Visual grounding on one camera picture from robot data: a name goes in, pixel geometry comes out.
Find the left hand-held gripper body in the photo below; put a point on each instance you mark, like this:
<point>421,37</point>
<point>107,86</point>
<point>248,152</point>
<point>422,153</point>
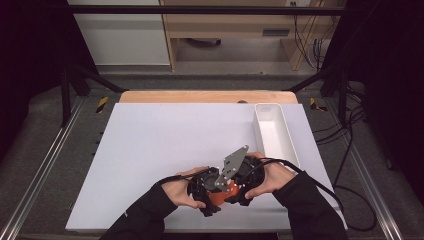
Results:
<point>201,186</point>

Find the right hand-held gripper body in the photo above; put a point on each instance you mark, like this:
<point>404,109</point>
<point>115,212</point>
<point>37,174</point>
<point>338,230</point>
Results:
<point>233,165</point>

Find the orange phone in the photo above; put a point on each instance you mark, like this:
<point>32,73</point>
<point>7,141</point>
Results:
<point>221,197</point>

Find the person's left hand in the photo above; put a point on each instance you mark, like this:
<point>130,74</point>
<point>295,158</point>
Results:
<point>178,193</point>

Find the person's right hand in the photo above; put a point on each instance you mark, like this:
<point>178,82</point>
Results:
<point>275,176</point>

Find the white plastic bin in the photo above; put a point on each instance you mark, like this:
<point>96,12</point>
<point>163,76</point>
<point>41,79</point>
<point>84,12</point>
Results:
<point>273,133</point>

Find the yellow black tape strip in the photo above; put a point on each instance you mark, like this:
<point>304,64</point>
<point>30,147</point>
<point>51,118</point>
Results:
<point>102,104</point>
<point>315,105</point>

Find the black diagonal strut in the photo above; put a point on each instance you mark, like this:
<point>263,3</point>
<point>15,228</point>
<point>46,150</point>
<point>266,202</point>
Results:
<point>100,80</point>
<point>310,80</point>

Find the wooden desk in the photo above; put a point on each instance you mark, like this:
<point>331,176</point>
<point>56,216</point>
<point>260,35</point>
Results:
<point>230,23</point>

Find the white cabinet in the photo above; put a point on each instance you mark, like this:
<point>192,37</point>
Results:
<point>123,36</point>

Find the aluminium rail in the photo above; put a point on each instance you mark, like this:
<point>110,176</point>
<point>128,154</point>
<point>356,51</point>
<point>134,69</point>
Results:
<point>43,163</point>
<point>370,186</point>

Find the black upright post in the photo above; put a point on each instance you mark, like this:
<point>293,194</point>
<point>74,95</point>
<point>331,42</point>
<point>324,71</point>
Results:
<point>343,100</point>
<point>65,100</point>

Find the black horizontal frame bar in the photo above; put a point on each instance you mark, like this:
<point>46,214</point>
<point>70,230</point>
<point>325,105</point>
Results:
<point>200,10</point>

